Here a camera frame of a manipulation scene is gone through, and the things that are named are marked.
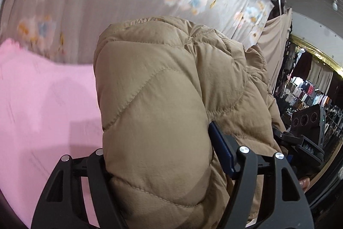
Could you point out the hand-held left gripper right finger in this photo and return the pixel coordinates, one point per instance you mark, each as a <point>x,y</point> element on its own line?
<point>221,145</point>

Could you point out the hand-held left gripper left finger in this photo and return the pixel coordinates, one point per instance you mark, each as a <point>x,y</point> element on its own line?
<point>97,172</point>

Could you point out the person's right hand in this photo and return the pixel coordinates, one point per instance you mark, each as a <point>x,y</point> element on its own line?
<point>304,182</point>

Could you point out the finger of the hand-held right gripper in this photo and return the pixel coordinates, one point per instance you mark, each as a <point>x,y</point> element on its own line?
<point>286,136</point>

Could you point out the pink bed sheet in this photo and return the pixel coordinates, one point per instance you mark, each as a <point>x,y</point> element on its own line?
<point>45,111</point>

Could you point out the white ceiling lamp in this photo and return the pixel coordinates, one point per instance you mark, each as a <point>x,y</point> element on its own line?
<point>334,3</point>

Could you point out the olive quilted puffer jacket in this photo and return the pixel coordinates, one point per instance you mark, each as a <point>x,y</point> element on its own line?
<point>174,111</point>

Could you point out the beige curtain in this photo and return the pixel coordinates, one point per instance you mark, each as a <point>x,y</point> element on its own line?
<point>277,44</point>

